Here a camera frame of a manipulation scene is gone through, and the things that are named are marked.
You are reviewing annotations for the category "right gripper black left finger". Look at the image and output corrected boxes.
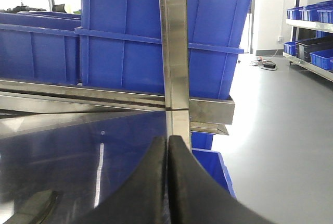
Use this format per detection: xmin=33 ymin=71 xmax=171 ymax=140
xmin=75 ymin=136 xmax=167 ymax=223

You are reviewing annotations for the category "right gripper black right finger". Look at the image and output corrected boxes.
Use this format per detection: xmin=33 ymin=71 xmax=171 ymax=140
xmin=168 ymin=135 xmax=270 ymax=223

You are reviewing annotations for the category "black power adapter on floor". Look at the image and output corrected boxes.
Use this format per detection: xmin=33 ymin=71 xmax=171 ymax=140
xmin=262 ymin=61 xmax=277 ymax=70

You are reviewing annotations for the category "metal shelf with blue bins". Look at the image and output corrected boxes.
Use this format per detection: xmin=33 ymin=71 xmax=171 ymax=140
xmin=283 ymin=0 xmax=332 ymax=82

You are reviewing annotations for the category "right blue plastic crate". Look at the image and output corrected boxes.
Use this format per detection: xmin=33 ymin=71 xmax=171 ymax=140
xmin=75 ymin=0 xmax=252 ymax=99

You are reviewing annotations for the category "left blue plastic crate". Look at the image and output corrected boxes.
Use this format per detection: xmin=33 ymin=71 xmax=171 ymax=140
xmin=1 ymin=13 xmax=81 ymax=85

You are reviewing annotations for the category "stainless steel roller rack frame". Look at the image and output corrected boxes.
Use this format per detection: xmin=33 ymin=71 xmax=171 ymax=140
xmin=1 ymin=0 xmax=235 ymax=139

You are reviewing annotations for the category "blue crate under table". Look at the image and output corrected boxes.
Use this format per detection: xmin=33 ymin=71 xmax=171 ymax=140
xmin=191 ymin=132 xmax=236 ymax=198

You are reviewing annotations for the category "blue plastic crate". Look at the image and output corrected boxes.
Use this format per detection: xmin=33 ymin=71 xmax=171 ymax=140
xmin=75 ymin=0 xmax=252 ymax=99
xmin=1 ymin=13 xmax=81 ymax=85

